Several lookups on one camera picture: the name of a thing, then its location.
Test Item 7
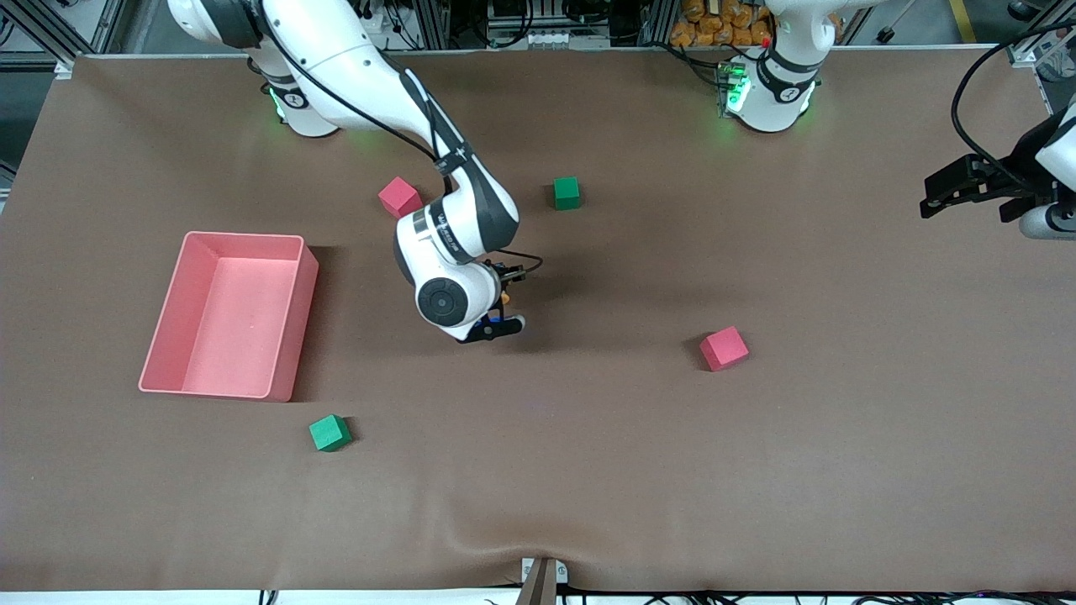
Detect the pink foam cube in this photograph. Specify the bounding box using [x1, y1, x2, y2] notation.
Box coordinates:
[377, 176, 424, 221]
[699, 325, 751, 373]

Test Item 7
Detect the brown table cloth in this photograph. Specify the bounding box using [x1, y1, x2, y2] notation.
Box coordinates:
[0, 46, 1076, 593]

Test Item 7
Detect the pink plastic bin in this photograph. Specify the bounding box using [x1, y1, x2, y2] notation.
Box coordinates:
[138, 231, 320, 402]

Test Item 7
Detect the pile of orange items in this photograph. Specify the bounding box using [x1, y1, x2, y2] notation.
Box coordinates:
[670, 0, 776, 49]

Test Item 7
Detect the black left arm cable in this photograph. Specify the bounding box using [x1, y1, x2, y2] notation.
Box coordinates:
[950, 21, 1076, 182]

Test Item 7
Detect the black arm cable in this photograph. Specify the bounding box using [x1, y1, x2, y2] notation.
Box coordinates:
[256, 0, 546, 278]
[950, 21, 1076, 182]

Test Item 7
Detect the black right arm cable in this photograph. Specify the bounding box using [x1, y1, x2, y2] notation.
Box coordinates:
[256, 0, 546, 278]

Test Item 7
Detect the aluminium frame post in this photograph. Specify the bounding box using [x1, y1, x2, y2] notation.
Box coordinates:
[641, 0, 673, 47]
[414, 0, 451, 50]

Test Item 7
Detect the aluminium frame strut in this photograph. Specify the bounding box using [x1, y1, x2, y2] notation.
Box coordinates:
[0, 0, 127, 70]

